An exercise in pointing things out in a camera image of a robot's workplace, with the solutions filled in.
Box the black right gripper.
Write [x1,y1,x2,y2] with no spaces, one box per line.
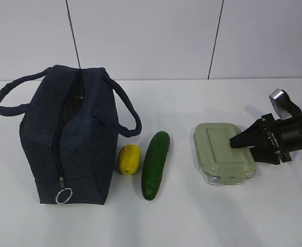
[230,113,292,165]

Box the yellow toy fruit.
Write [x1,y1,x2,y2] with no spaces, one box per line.
[118,145,141,175]

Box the green lid glass food container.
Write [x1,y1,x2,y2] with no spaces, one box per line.
[193,122,256,185]

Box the green cucumber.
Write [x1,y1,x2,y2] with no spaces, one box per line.
[141,131,170,201]

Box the dark blue lunch bag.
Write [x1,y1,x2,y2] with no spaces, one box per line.
[0,65,142,205]

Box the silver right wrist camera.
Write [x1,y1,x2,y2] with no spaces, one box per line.
[269,89,293,120]

